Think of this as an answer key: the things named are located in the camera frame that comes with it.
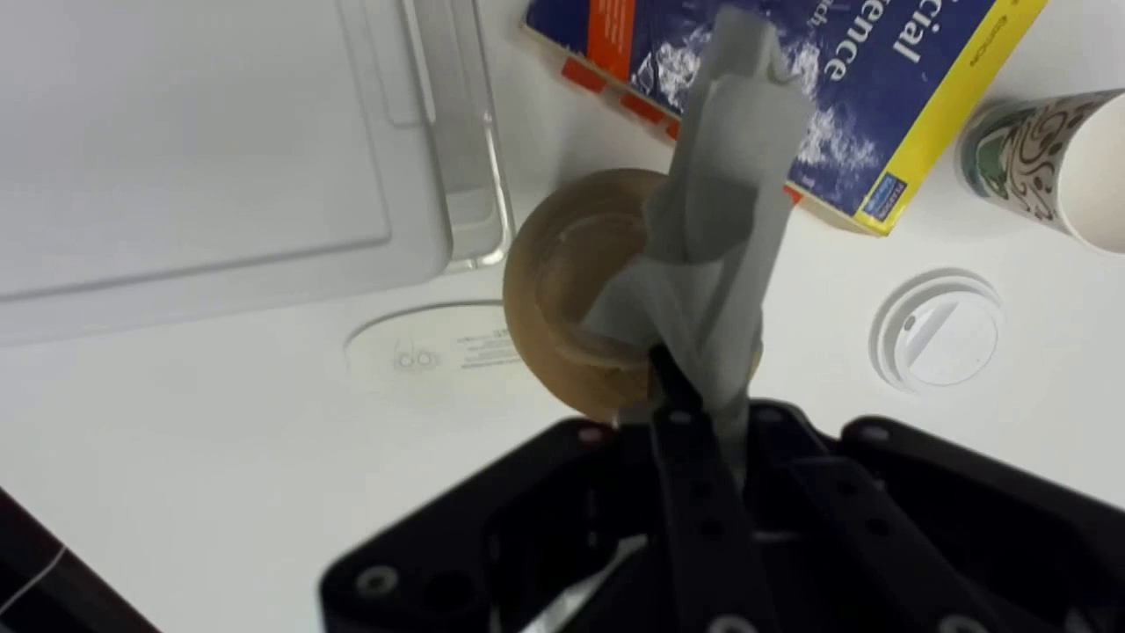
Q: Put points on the blue yellow book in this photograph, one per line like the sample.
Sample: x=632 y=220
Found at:
x=890 y=78

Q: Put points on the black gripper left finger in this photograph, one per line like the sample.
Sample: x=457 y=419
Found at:
x=708 y=533

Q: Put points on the patterned paper cup near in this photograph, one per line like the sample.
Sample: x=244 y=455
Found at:
x=1057 y=164

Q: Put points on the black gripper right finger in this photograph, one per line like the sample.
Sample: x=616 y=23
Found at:
x=843 y=553

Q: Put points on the white plastic cup lid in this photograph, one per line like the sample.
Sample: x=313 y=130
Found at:
x=935 y=332

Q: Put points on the clear round plastic lid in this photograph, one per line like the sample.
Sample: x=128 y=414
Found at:
x=435 y=346

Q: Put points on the clear plastic storage bin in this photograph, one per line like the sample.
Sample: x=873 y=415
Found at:
x=168 y=158

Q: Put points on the brown bottle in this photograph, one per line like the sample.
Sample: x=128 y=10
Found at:
x=556 y=266

